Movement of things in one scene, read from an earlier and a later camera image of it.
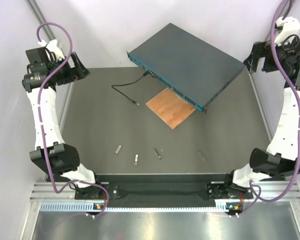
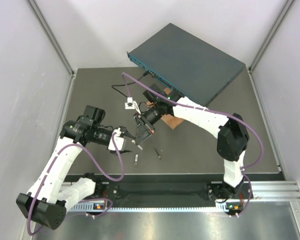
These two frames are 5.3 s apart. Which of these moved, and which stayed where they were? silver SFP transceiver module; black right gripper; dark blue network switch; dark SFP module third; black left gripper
Moved: black right gripper; silver SFP transceiver module; black left gripper
Stayed: dark SFP module third; dark blue network switch
